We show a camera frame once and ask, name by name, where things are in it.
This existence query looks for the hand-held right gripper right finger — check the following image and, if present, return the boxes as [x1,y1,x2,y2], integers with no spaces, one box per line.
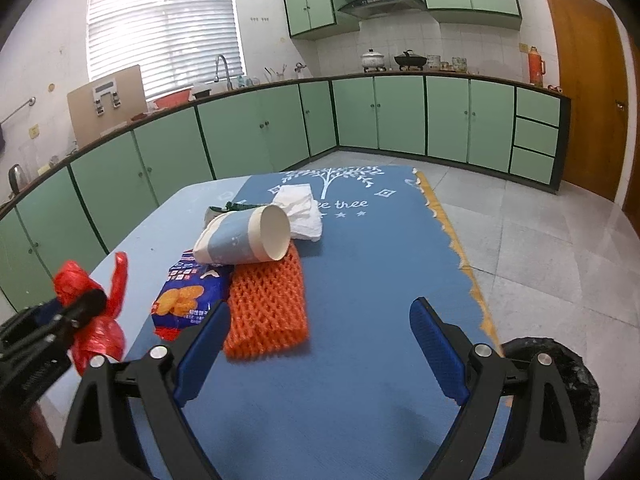
[409,296,586,480]

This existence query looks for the orange thermos flask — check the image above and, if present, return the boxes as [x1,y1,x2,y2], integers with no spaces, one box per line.
[527,46,547,86]

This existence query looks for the white crumpled tissue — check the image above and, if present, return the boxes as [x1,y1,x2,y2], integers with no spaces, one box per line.
[272,185,323,243]

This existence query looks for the black-lined trash bin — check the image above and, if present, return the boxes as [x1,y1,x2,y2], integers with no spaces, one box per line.
[500,336,601,461]

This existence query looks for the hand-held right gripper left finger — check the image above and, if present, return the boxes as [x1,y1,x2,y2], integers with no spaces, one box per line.
[59,296,233,480]

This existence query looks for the blue patterned paper cup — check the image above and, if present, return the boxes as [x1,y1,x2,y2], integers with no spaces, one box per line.
[193,203,292,266]

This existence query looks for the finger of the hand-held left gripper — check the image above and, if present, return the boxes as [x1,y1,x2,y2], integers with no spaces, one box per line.
[0,299,63,346]
[30,289,109,356]

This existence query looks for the white window blind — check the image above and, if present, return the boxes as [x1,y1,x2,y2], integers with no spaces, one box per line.
[87,0,247,101]

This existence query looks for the red plastic basin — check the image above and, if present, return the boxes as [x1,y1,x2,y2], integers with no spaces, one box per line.
[152,87,193,110]

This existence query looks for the black wok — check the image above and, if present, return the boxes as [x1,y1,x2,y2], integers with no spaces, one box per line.
[394,50,428,71]

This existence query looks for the green base cabinets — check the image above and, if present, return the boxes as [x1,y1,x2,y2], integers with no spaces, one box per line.
[0,74,572,316]

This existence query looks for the orange foam fruit net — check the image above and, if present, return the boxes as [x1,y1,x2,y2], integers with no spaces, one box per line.
[222,244,309,360]

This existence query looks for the cardboard box on counter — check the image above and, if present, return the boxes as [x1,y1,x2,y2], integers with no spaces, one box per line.
[67,65,148,143]

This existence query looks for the person's left forearm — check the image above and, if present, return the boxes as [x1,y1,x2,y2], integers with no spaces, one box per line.
[0,400,51,480]

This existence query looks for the wooden door with handle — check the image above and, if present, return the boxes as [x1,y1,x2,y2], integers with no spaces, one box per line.
[541,0,630,203]

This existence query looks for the blue biscuit packet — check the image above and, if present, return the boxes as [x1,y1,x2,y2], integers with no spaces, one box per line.
[151,250,236,341]

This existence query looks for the steel electric kettle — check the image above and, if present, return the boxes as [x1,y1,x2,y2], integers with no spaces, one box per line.
[7,164,28,196]

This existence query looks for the wall grab rail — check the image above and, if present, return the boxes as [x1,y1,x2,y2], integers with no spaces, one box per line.
[0,96,37,126]

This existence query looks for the blue tree-print table mat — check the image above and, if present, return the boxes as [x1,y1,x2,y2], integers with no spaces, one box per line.
[122,164,501,480]

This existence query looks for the metal sink faucet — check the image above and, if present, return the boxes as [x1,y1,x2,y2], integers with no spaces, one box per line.
[214,55,235,92]

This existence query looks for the red plastic bag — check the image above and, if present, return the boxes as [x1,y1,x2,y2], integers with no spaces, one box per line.
[53,251,128,378]

